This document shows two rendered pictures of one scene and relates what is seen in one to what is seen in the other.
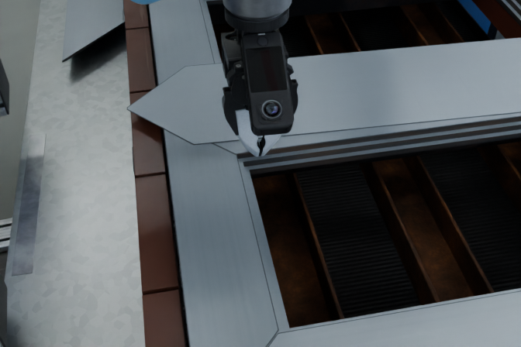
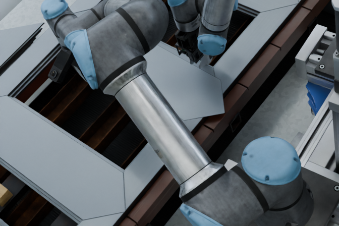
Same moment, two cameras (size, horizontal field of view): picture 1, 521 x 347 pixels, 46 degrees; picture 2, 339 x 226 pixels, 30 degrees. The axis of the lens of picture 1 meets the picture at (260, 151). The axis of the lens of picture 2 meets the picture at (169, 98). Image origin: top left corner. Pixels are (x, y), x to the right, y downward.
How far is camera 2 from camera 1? 1.95 m
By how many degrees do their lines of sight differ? 68
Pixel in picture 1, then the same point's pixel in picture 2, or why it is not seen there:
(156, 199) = (249, 74)
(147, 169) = (240, 88)
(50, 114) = not seen: hidden behind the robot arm
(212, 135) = (212, 79)
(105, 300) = (283, 104)
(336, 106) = (163, 64)
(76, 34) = not seen: outside the picture
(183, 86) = (195, 109)
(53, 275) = (292, 125)
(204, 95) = (194, 99)
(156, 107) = (215, 105)
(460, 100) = not seen: hidden behind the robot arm
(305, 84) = (159, 79)
